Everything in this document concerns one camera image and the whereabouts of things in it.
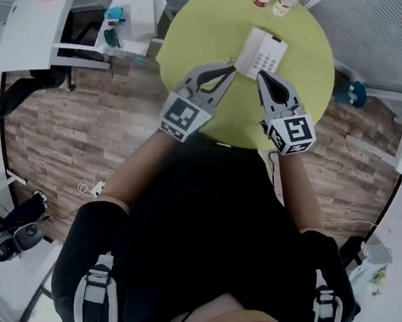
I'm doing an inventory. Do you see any black metal frame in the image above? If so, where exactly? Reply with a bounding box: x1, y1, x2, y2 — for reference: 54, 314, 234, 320
18, 263, 59, 322

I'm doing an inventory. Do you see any clear bottle with red cap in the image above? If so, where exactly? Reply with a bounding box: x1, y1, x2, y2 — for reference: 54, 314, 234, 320
272, 0, 301, 20

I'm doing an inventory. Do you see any black bag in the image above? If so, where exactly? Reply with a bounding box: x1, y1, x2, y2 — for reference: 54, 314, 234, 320
0, 188, 50, 235

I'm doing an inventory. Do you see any grey shoulder strap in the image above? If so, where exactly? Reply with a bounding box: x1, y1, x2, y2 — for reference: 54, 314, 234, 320
71, 250, 125, 322
308, 268, 348, 322

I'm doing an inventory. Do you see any clear plastic bag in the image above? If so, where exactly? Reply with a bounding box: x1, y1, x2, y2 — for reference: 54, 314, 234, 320
345, 259, 391, 301

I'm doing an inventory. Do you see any white side shelf cart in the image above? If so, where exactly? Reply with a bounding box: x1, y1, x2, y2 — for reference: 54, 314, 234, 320
50, 0, 168, 77

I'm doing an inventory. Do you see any left hand-held gripper camera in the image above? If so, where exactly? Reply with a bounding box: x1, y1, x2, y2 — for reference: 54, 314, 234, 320
177, 85, 196, 102

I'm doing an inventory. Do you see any blue plastic container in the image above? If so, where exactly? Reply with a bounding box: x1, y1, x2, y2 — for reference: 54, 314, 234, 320
104, 4, 127, 23

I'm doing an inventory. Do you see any white desk top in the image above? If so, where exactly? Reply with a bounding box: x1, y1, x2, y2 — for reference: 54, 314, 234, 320
0, 0, 78, 81

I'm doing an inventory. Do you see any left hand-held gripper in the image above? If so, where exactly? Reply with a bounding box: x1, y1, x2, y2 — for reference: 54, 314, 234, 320
157, 58, 239, 149

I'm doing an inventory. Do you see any person's right forearm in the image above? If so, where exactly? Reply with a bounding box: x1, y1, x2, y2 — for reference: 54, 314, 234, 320
271, 152, 335, 237

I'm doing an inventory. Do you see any grey cardboard box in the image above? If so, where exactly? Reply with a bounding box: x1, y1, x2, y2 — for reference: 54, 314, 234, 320
358, 233, 396, 267

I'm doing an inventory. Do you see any white power strip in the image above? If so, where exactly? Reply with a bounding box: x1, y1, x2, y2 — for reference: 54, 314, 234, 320
77, 178, 107, 199

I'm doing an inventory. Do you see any white desk telephone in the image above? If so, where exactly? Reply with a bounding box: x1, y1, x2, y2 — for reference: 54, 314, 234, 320
233, 24, 291, 83

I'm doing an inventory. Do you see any hand-held gripper camera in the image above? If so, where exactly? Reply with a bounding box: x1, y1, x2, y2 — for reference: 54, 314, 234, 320
177, 85, 196, 102
278, 104, 299, 119

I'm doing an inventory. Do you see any person's left forearm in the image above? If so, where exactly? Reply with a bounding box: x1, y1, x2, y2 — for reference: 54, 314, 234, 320
99, 124, 180, 219

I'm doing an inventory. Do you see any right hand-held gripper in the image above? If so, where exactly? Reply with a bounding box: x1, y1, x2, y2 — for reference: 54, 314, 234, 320
248, 69, 323, 160

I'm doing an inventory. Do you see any person's torso in black shirt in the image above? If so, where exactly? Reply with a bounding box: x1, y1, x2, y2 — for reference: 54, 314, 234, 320
46, 117, 379, 322

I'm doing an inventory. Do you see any grey and black camera rig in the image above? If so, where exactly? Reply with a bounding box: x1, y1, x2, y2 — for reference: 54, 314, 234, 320
0, 217, 46, 270

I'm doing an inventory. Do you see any dark green pouch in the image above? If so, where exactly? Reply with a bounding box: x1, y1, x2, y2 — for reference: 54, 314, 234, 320
101, 27, 124, 50

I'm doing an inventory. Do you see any glass partition with blinds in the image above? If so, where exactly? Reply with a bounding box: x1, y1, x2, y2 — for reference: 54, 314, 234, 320
294, 0, 402, 94

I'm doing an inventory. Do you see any black office chair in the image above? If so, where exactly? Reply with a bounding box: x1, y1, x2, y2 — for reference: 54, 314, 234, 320
0, 3, 86, 141

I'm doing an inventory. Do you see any white metal chair frame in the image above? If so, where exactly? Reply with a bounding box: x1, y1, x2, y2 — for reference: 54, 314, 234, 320
342, 85, 402, 168

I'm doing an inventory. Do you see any right hand-held gripper camera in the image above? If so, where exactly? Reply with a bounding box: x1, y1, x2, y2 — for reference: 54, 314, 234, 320
278, 104, 299, 119

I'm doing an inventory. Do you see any yellow-green round table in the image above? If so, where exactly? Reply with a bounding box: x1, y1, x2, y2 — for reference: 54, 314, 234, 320
146, 0, 344, 159

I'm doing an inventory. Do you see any black floor cable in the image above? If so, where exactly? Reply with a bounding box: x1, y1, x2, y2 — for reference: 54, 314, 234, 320
41, 207, 80, 224

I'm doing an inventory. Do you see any teal stool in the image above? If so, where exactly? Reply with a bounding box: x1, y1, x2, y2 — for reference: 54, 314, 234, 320
331, 77, 369, 111

